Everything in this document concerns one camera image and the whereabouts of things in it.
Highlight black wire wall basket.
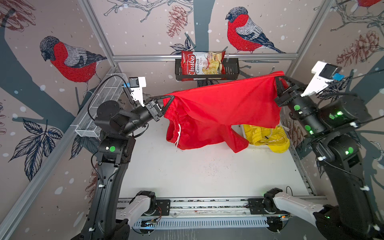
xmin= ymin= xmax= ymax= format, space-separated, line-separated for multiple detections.
xmin=175 ymin=58 xmax=240 ymax=82

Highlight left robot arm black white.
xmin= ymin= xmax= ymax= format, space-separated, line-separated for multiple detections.
xmin=74 ymin=95 xmax=175 ymax=240

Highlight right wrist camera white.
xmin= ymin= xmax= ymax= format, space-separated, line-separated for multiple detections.
xmin=301 ymin=61 xmax=343 ymax=97

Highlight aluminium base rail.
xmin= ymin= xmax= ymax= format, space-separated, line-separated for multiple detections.
xmin=113 ymin=195 xmax=328 ymax=218

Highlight red shorts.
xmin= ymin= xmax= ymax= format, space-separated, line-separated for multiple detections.
xmin=165 ymin=71 xmax=284 ymax=153

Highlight red cassava chips bag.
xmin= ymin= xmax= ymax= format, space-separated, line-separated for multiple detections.
xmin=181 ymin=51 xmax=226 ymax=81

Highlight yellow shorts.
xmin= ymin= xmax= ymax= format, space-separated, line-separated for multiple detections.
xmin=243 ymin=125 xmax=291 ymax=154

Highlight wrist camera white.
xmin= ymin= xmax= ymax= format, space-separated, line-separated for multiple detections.
xmin=128 ymin=77 xmax=147 ymax=107
xmin=301 ymin=61 xmax=343 ymax=97

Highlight horizontal aluminium frame bar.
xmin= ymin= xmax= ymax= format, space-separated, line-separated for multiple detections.
xmin=113 ymin=53 xmax=299 ymax=63

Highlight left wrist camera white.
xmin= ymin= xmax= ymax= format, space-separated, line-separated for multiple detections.
xmin=128 ymin=77 xmax=147 ymax=107

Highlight white mesh wall shelf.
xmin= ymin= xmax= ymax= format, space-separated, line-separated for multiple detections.
xmin=75 ymin=73 xmax=128 ymax=139

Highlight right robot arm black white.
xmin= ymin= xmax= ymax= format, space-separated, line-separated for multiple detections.
xmin=263 ymin=76 xmax=384 ymax=240

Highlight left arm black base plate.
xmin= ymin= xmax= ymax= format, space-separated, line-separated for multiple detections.
xmin=143 ymin=200 xmax=171 ymax=218

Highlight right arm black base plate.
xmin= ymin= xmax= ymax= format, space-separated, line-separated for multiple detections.
xmin=246 ymin=198 xmax=269 ymax=215

